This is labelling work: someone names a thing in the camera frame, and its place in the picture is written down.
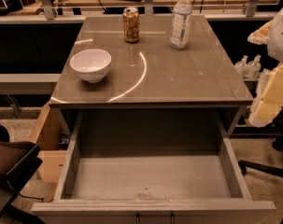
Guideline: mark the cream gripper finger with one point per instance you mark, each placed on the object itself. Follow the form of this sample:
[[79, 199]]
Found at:
[[269, 97], [261, 35]]

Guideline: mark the small pump bottle right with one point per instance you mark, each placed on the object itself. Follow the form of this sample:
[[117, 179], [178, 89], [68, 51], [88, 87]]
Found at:
[[253, 67]]

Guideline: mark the black drawer handle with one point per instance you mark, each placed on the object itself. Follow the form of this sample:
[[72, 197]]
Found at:
[[141, 219]]

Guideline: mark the white bowl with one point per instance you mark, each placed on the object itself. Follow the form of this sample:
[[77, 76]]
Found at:
[[91, 65]]

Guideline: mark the grey cabinet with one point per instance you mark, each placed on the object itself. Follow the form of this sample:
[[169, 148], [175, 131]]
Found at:
[[150, 73]]

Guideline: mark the small pump bottle left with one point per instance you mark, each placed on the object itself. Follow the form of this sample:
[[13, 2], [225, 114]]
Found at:
[[241, 66]]

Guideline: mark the small pump bottle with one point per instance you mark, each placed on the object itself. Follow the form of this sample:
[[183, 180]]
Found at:
[[241, 66], [253, 67]]

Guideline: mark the clear plastic water bottle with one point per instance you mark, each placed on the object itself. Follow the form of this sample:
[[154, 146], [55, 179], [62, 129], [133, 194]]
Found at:
[[181, 24]]

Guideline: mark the gold soda can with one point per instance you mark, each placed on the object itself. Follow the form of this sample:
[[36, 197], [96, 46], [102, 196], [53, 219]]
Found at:
[[131, 24]]

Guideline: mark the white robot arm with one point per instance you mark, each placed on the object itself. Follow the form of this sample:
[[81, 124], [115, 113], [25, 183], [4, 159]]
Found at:
[[275, 39]]

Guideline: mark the dark brown chair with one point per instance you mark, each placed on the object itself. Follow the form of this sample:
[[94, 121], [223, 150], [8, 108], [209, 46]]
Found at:
[[18, 163]]

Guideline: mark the open grey top drawer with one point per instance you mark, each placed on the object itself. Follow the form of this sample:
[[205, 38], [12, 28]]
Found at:
[[158, 162]]

